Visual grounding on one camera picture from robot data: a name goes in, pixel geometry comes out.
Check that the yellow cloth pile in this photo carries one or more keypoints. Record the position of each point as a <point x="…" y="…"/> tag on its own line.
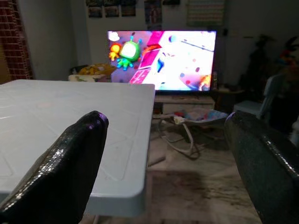
<point x="98" y="69"/>

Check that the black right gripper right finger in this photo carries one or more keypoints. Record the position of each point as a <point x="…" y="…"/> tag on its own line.
<point x="268" y="175"/>

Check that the red brick tile strip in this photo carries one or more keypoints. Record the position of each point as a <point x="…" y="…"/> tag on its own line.
<point x="14" y="39"/>

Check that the pale wall chart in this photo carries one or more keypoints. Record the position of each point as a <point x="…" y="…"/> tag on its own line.
<point x="205" y="12"/>

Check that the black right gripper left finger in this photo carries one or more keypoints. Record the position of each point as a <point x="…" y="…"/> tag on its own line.
<point x="58" y="182"/>

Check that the white plastic table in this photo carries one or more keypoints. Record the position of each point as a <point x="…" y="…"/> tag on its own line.
<point x="70" y="100"/>

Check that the tall colourful wall poster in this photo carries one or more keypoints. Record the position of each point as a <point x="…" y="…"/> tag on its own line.
<point x="153" y="11"/>

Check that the blue baby bouncer seat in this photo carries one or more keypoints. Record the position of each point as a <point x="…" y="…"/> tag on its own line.
<point x="201" y="117"/>

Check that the light blue plastic chair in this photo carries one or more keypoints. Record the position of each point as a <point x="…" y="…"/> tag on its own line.
<point x="252" y="105"/>

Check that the white television stand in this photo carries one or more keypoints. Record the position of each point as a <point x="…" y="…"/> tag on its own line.
<point x="187" y="102"/>

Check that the flat screen television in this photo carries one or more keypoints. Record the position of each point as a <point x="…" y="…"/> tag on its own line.
<point x="175" y="58"/>

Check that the small colourful wall poster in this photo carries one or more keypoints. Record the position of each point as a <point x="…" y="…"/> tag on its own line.
<point x="111" y="9"/>
<point x="95" y="9"/>
<point x="128" y="8"/>

